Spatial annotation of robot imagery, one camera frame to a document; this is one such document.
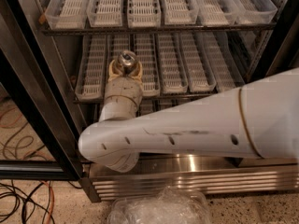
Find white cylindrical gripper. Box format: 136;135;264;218
99;60;143;121

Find silver redbull can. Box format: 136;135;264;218
117;50;138;75

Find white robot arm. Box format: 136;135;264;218
78;68;299;173

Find fridge glass door left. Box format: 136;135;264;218
1;0;85;180

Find fridge glass door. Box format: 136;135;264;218
1;0;85;180
249;5;299;82

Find steel fridge base grille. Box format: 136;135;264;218
81;154;299;203

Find fridge glass door right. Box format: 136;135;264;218
249;5;299;82

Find clear plastic bag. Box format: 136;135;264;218
107;187;212;224

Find middle wire shelf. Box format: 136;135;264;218
73;90;217;105

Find wire shelf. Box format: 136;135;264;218
73;90;217;105
40;23;275;36

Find top wire shelf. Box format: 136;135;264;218
40;23;275;36

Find orange cable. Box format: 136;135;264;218
40;180;56;224

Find black cables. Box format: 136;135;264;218
0;180;82;224

